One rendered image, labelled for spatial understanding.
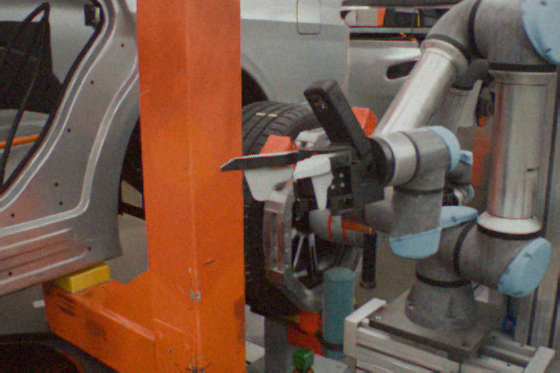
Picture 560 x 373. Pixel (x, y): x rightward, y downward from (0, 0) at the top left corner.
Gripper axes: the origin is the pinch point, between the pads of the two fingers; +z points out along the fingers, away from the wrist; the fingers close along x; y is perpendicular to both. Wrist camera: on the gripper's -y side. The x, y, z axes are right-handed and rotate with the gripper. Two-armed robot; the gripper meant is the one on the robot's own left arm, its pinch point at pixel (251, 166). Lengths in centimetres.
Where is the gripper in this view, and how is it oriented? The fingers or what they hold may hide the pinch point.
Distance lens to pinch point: 66.6
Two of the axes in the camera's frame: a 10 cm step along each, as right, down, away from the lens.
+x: -6.0, -0.4, 8.0
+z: -8.0, 1.3, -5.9
